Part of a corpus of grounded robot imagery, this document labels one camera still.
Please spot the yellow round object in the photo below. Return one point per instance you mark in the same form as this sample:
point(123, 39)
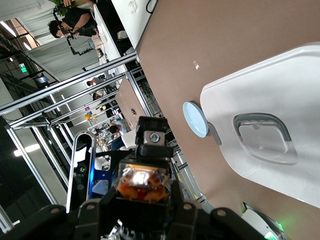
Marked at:
point(88, 117)

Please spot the person in black shirt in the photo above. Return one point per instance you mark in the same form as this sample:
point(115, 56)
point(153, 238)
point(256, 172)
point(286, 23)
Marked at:
point(80, 20)

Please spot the metal base plate left arm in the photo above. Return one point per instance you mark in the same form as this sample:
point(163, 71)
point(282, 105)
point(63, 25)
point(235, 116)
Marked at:
point(246, 207)

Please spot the green exit sign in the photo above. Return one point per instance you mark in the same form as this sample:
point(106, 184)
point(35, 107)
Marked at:
point(23, 68)

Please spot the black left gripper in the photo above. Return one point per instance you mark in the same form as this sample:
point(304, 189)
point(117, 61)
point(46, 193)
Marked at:
point(115, 160)

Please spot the brown work table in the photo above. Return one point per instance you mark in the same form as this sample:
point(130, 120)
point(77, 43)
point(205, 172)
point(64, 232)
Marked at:
point(127, 97)

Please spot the green potted plant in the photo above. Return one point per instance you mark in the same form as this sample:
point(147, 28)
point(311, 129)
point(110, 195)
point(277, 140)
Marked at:
point(60, 7)

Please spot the orange push button switch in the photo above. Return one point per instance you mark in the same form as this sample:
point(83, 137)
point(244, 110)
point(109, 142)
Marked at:
point(142, 185)

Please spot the seated person blue shirt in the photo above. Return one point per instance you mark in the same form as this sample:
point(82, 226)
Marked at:
point(117, 130)

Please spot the aluminium cage frame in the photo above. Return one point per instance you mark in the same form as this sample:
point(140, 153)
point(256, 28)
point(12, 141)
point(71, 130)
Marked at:
point(62, 86)

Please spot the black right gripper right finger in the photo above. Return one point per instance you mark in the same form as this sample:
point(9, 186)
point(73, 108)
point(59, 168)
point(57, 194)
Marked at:
point(187, 217)

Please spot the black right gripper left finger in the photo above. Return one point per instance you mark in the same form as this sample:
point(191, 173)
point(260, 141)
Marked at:
point(100, 217)

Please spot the grey curtain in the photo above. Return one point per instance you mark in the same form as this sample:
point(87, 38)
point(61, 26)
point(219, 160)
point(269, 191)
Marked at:
point(57, 57)

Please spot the white desk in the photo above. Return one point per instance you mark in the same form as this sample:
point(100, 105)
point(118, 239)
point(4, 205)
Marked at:
point(107, 42)

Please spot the light blue round plate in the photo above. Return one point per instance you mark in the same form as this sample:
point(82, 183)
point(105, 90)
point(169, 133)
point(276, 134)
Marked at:
point(196, 120)

